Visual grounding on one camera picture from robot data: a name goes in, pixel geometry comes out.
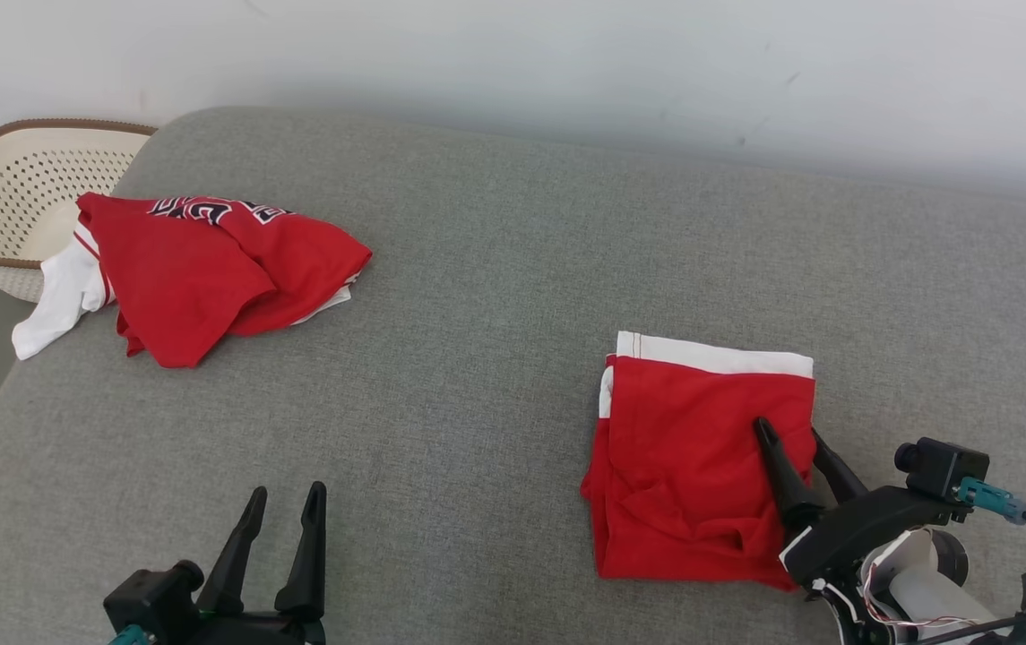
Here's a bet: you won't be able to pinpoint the red shorts with white trim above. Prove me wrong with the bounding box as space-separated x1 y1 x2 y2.
580 331 819 592

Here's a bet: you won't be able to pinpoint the red jersey with white sleeves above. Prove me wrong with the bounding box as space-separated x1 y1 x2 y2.
12 192 374 370

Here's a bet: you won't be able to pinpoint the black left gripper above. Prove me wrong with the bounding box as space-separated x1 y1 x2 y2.
149 481 329 645

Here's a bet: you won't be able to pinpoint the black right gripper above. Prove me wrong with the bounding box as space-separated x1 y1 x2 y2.
752 416 970 589

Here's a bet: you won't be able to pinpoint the grey fabric panel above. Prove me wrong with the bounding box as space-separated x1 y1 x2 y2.
0 106 1026 645

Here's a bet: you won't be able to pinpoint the cream perforated laundry basket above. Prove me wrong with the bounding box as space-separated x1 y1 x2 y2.
0 118 158 304

